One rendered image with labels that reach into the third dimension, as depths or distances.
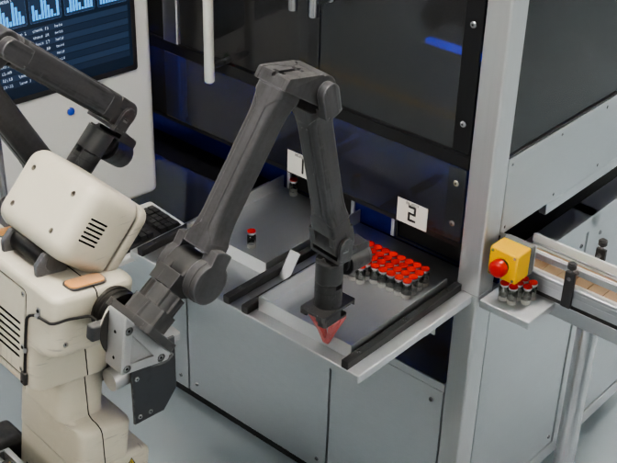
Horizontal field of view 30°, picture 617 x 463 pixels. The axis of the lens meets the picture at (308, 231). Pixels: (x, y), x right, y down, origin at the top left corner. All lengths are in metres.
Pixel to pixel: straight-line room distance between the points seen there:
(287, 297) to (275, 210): 0.38
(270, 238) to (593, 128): 0.81
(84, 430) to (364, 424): 1.05
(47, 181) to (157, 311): 0.30
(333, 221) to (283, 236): 0.60
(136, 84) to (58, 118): 0.23
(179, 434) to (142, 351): 1.59
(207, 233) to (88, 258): 0.21
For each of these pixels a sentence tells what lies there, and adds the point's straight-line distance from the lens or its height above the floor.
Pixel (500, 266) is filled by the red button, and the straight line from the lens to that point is 2.48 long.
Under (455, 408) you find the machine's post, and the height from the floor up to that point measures 0.55.
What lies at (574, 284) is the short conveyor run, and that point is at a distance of 2.57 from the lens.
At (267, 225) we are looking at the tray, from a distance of 2.82.
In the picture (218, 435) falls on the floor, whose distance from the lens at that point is 3.54.
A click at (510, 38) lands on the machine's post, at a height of 1.49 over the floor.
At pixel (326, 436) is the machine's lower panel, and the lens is 3.19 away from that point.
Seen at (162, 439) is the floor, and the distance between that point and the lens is 3.54.
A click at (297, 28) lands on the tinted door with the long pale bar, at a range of 2.69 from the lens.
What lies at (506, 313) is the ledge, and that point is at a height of 0.88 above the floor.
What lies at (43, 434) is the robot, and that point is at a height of 0.84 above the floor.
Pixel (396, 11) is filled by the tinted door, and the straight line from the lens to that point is 2.49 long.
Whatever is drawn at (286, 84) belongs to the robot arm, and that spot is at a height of 1.55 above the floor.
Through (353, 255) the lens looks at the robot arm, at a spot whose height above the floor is 1.10.
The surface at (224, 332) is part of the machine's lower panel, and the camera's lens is 3.30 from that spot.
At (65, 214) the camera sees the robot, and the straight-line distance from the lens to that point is 1.97.
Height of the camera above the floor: 2.32
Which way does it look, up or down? 31 degrees down
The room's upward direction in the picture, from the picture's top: 2 degrees clockwise
